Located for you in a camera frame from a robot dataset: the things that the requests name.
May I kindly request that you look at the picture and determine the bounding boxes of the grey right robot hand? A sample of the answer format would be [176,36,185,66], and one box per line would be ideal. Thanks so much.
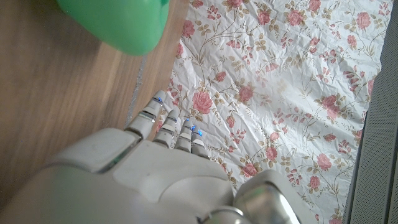
[0,90,315,224]

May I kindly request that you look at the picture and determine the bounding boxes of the floral backdrop cloth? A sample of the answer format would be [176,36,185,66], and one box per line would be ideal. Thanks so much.
[155,0,394,224]

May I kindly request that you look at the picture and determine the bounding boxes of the green ball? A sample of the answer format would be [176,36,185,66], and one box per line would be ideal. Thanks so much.
[55,0,171,57]

